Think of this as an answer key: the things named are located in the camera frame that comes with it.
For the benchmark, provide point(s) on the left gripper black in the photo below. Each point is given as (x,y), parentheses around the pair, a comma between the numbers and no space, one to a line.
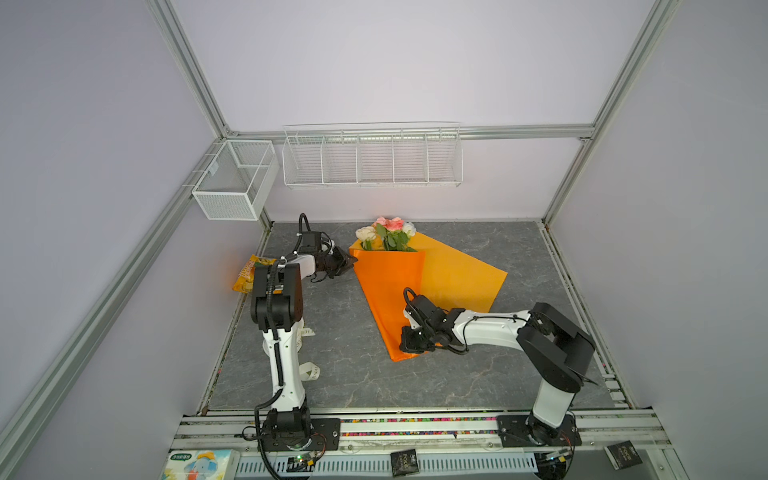
(343,262)

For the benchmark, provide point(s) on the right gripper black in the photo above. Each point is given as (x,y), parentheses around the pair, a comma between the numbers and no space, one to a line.
(405,342)

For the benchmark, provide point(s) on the cream fake rose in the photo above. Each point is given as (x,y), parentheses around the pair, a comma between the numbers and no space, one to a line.
(367,237)

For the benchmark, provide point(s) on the dark pink fake rose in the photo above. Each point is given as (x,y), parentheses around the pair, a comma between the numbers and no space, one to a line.
(396,238)

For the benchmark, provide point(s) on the white fake rose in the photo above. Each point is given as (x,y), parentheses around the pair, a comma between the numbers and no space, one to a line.
(408,232)

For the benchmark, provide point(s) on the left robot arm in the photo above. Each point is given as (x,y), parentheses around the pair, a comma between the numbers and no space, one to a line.
(284,420)

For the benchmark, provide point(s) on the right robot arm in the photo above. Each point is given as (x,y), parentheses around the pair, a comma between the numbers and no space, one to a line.
(560,350)

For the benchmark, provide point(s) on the yellow snack bag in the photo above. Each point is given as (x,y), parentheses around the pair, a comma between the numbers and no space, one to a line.
(245,279)

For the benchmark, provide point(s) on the white ribbon gold lettering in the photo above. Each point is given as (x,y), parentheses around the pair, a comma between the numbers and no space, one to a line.
(309,371)

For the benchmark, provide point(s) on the black box centre front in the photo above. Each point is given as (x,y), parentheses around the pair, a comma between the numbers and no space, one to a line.
(404,463)

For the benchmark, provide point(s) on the black box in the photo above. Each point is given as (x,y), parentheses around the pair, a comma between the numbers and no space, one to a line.
(404,463)
(623,455)

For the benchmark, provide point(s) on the white mesh box basket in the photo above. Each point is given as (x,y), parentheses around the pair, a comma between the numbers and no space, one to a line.
(237,181)

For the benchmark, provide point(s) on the black box right front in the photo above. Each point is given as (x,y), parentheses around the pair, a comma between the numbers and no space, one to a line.
(623,455)

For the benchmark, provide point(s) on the tissue pack with elephant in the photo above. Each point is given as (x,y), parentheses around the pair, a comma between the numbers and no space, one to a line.
(201,464)

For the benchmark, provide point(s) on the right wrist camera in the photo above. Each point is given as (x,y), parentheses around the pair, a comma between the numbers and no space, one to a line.
(424,313)

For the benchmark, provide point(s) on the white wire wall shelf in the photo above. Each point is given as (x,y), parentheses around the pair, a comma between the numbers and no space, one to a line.
(390,154)

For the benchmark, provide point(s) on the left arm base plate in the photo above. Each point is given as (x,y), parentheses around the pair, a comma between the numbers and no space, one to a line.
(316,434)

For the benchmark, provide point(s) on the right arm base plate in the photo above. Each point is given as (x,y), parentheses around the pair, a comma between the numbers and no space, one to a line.
(518,430)

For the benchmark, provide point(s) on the white slotted cable duct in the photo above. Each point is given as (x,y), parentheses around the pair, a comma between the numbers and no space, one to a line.
(432,465)

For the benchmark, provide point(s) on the aluminium front rail frame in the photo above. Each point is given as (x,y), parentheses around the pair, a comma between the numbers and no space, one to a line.
(449,432)

